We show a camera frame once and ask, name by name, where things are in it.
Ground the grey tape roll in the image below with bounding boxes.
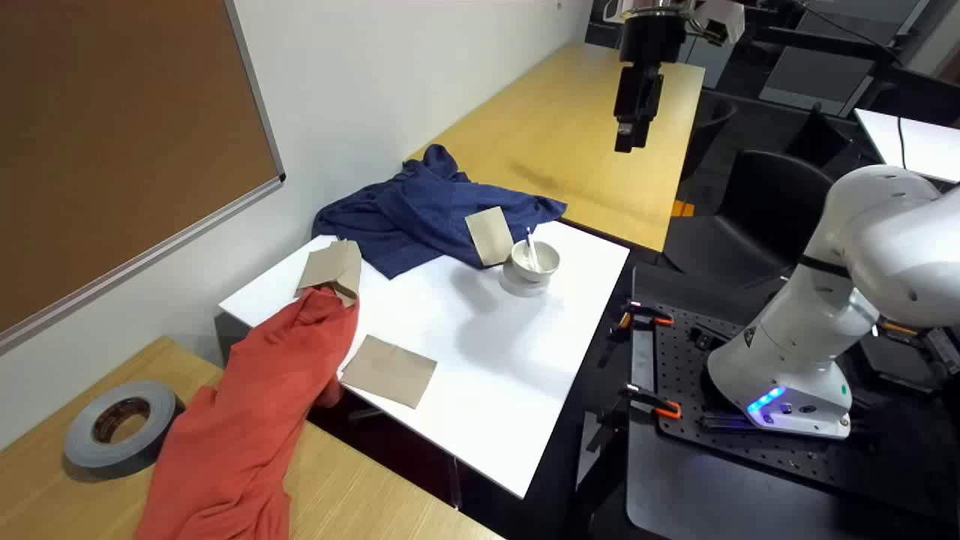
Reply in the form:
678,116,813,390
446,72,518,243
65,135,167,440
61,378,183,478

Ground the orange black clamp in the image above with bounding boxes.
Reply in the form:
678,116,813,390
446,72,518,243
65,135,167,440
614,300,678,338
622,380,688,426

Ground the red cloth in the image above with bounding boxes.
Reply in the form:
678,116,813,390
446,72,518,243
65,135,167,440
131,284,363,540

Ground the dark blue cloth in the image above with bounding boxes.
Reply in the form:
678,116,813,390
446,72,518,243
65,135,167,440
313,142,570,281

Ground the flat brown paper sheet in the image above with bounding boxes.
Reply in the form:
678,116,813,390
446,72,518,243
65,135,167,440
340,332,442,411

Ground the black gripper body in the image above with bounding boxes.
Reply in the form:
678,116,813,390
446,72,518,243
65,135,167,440
613,5,694,130

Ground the clear glass bowl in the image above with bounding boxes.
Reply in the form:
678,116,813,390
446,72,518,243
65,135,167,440
502,238,563,300

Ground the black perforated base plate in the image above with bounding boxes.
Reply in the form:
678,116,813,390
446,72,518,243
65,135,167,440
628,297,960,507

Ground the black office chair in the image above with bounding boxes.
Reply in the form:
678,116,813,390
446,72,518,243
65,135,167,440
662,147,836,300

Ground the brown cork board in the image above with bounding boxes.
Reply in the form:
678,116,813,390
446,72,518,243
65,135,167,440
0,0,288,354

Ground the small brown paper piece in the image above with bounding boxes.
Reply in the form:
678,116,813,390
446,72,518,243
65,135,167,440
461,205,515,269

